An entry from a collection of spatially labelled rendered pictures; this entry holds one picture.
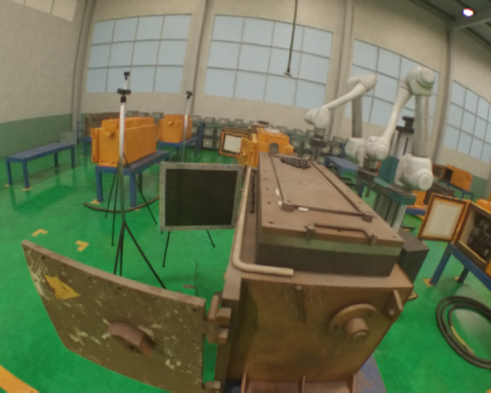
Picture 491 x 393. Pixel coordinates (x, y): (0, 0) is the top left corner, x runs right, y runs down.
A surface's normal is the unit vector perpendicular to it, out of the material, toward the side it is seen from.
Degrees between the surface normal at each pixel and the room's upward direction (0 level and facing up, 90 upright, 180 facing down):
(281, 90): 90
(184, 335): 90
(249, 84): 90
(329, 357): 90
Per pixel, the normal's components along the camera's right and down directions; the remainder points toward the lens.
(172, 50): -0.03, 0.33
